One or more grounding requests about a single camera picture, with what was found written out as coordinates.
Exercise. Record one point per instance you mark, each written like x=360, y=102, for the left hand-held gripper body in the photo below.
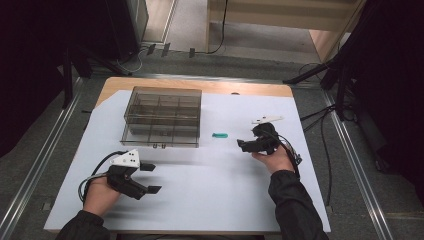
x=124, y=173

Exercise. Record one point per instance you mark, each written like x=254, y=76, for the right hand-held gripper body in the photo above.
x=266, y=139

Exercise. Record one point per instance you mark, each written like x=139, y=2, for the small teal plastic piece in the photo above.
x=220, y=135

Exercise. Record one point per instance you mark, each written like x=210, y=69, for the clear compartment storage box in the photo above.
x=163, y=115

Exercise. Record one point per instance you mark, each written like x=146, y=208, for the person's right hand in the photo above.
x=277, y=161

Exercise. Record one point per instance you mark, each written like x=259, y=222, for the person's left hand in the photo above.
x=100, y=197

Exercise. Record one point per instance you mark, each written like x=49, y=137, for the white table sheet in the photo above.
x=206, y=186

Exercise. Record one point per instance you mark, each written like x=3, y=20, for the wooden table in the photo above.
x=186, y=86

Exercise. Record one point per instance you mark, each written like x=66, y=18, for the black metal stand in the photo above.
x=341, y=90
x=68, y=78

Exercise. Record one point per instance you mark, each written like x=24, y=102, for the light wooden furniture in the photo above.
x=286, y=13

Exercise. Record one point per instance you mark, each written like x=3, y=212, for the dark curtain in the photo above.
x=36, y=50
x=393, y=83

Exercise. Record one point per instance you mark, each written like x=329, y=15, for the metal floor rail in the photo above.
x=36, y=166
x=358, y=173
x=206, y=78

